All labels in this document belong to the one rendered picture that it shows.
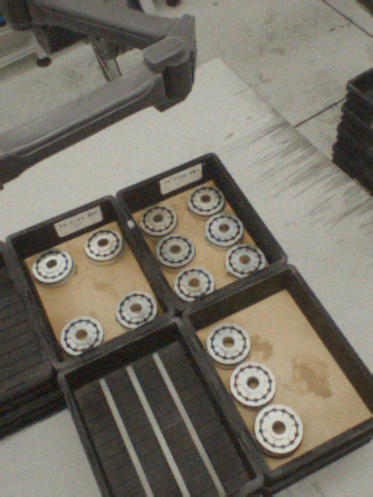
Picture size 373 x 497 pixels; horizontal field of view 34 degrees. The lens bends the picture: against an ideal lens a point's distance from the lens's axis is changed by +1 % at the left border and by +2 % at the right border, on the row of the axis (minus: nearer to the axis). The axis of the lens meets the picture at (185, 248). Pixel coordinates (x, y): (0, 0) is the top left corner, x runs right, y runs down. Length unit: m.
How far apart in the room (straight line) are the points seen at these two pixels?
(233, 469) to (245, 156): 0.99
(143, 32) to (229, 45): 2.32
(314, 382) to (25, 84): 2.43
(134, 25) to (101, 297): 0.69
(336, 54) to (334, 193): 1.62
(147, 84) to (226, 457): 0.79
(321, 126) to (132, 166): 1.32
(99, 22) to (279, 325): 0.79
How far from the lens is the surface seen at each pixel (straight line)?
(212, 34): 3.50
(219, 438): 1.37
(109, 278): 1.56
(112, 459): 1.39
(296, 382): 1.42
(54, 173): 1.97
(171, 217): 1.60
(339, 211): 1.83
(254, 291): 1.44
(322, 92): 3.18
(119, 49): 1.67
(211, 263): 1.55
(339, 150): 2.56
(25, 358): 1.51
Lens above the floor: 2.16
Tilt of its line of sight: 57 degrees down
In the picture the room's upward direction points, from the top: 7 degrees counter-clockwise
